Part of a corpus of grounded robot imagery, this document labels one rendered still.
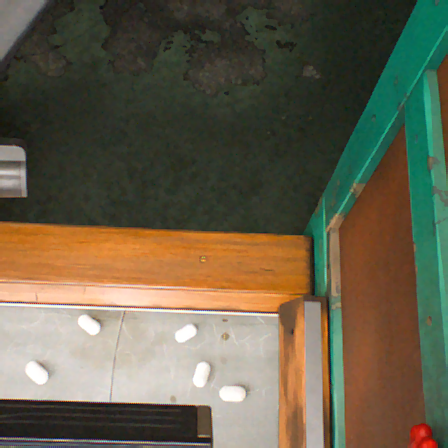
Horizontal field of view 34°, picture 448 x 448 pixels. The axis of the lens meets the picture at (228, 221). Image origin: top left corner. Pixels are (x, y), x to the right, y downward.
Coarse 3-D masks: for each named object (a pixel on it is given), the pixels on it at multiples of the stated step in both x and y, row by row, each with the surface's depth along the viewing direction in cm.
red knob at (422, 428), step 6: (414, 426) 55; (420, 426) 53; (426, 426) 53; (414, 432) 54; (420, 432) 53; (426, 432) 53; (432, 432) 53; (414, 438) 53; (420, 438) 53; (426, 438) 52; (432, 438) 52; (408, 444) 55; (414, 444) 53; (420, 444) 52; (426, 444) 52; (432, 444) 52
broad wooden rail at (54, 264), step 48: (0, 240) 106; (48, 240) 107; (96, 240) 107; (144, 240) 108; (192, 240) 108; (240, 240) 109; (288, 240) 109; (0, 288) 104; (48, 288) 105; (96, 288) 105; (144, 288) 105; (192, 288) 106; (240, 288) 106; (288, 288) 107
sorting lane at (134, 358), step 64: (0, 320) 105; (64, 320) 105; (128, 320) 106; (192, 320) 107; (256, 320) 107; (0, 384) 101; (64, 384) 102; (128, 384) 103; (192, 384) 103; (256, 384) 104
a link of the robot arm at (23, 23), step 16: (0, 0) 79; (16, 0) 80; (32, 0) 80; (48, 0) 81; (0, 16) 80; (16, 16) 80; (32, 16) 81; (0, 32) 81; (16, 32) 81; (0, 48) 81; (16, 48) 82; (0, 64) 82
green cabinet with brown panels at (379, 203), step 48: (432, 0) 60; (432, 48) 59; (384, 96) 74; (432, 96) 61; (384, 144) 75; (432, 144) 59; (336, 192) 95; (384, 192) 77; (432, 192) 58; (336, 240) 98; (384, 240) 76; (432, 240) 57; (336, 288) 96; (384, 288) 75; (432, 288) 57; (336, 336) 93; (384, 336) 74; (432, 336) 56; (336, 384) 91; (384, 384) 73; (432, 384) 56; (336, 432) 89; (384, 432) 73
